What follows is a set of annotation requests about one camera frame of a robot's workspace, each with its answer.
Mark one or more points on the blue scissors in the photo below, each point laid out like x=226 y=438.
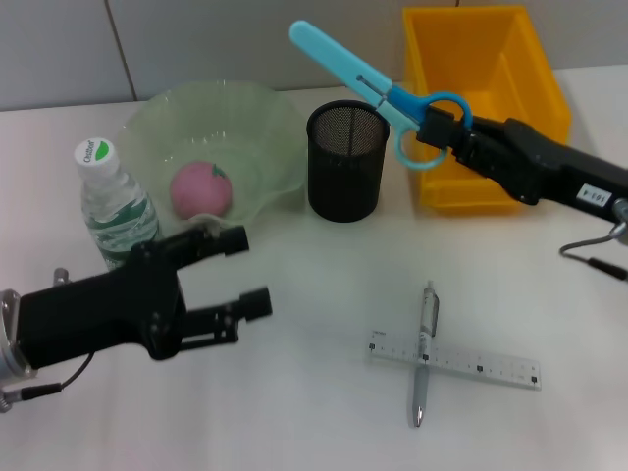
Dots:
x=343 y=64

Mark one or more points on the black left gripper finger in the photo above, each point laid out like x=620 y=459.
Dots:
x=235 y=314
x=216 y=245

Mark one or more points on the black mesh pen holder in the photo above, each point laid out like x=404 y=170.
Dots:
x=343 y=176

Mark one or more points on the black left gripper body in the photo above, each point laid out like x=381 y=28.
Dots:
x=108 y=309

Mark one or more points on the green glass fruit bowl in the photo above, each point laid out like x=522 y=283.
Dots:
x=245 y=127

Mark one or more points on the clear plastic ruler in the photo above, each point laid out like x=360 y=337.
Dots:
x=466 y=363

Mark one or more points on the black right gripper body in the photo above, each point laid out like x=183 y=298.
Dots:
x=564 y=167

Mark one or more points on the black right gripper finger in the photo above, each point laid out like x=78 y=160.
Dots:
x=441 y=130
x=488 y=125

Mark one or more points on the silver grey pen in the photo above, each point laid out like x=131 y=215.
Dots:
x=422 y=392

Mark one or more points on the yellow plastic bin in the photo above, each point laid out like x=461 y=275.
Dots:
x=490 y=49

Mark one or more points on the clear water bottle green label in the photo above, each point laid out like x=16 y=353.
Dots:
x=113 y=196

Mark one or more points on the pink toy peach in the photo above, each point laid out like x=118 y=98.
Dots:
x=196 y=191

